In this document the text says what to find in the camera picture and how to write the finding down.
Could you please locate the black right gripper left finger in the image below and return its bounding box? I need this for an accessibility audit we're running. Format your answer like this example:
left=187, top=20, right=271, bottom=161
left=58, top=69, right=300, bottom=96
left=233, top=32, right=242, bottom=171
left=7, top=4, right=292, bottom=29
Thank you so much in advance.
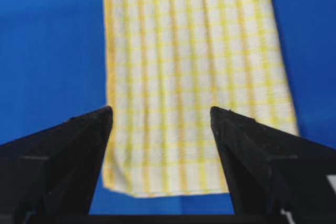
left=1, top=106, right=113, bottom=223

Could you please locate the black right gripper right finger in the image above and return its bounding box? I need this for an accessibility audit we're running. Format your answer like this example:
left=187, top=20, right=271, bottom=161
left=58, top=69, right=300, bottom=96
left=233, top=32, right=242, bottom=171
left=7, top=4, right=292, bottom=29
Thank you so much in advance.
left=210, top=106, right=335, bottom=223

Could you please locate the yellow checked towel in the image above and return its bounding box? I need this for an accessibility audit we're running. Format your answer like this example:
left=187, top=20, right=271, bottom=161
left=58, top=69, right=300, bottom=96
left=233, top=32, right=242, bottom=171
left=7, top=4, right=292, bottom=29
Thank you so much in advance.
left=102, top=0, right=298, bottom=198

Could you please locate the blue table cloth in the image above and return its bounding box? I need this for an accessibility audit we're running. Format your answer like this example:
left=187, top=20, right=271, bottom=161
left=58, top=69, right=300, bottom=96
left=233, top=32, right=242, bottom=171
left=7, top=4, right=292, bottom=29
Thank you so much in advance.
left=1, top=0, right=335, bottom=215

